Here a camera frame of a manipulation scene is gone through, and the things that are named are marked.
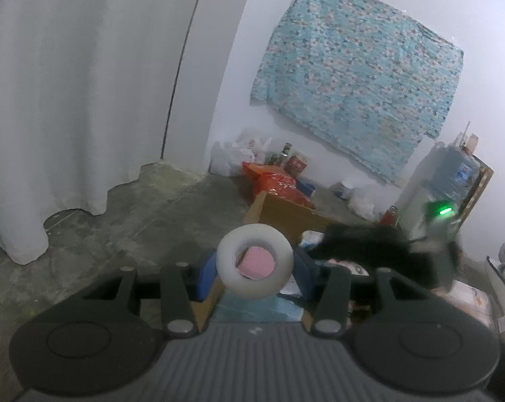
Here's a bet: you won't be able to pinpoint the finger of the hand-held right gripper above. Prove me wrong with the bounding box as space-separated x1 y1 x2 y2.
311 223 412 269

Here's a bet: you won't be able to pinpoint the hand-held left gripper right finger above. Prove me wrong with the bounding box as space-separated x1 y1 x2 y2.
292 247 435 338

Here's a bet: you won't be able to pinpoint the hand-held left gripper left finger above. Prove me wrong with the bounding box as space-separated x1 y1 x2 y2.
82 248 220 338

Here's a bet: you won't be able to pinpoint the white tape roll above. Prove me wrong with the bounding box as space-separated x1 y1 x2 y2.
216 224 295 300

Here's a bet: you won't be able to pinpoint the white printed packet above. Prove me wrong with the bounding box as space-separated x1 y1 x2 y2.
300 230 325 249

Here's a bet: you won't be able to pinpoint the pink sponge pad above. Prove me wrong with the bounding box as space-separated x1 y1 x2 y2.
236 246 276 280

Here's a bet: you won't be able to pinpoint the brown cardboard box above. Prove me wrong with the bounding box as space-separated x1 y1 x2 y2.
192 190 375 331

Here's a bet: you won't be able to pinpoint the light blue towel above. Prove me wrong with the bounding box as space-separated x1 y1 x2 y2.
215 297 305 324

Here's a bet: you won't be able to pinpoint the red thermos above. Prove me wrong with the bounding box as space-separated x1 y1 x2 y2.
378 205 400 227

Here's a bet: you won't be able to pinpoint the white plastic bag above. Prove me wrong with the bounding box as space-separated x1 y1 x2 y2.
348 184 380 222

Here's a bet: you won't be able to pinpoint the white water dispenser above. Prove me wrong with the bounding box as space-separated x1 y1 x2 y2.
397 176 438 240

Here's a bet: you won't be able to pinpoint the pink wet wipes pack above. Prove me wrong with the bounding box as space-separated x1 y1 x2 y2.
445 281 495 331

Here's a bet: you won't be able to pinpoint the patterned paper bag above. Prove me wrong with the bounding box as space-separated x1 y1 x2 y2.
462 155 495 219

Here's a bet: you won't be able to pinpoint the blue water bottle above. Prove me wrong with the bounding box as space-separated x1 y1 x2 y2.
420 142 482 207

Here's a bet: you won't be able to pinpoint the red printed bag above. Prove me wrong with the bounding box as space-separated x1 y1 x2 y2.
241 161 316 210

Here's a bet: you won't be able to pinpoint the red carton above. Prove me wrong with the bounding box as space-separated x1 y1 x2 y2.
286 155 308 177

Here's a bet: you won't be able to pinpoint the crumpled white plastic bags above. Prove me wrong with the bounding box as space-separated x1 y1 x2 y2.
211 132 274 177

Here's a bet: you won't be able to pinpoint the white curtain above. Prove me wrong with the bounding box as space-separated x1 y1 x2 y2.
0 0 209 266

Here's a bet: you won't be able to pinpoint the floral cloth on wall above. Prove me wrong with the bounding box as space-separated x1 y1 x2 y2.
250 0 465 185

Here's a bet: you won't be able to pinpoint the black wall cable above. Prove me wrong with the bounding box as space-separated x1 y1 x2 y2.
160 0 212 162

